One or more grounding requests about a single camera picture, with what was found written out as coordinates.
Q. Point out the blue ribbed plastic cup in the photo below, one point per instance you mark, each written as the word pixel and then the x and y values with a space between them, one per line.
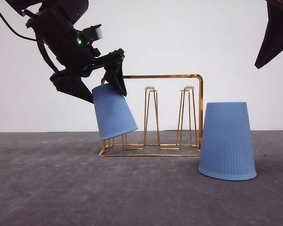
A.
pixel 114 114

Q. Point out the gold wire cup rack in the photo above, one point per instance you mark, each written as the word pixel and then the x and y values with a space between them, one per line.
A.
pixel 186 142

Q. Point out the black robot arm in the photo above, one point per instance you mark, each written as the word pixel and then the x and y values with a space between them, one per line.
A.
pixel 73 9

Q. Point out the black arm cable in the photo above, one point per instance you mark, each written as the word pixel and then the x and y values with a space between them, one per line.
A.
pixel 14 30

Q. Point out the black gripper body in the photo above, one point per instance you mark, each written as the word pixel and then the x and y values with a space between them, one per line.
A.
pixel 71 49

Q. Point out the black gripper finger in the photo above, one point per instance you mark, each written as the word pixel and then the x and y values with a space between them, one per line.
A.
pixel 273 40
pixel 114 68
pixel 71 83

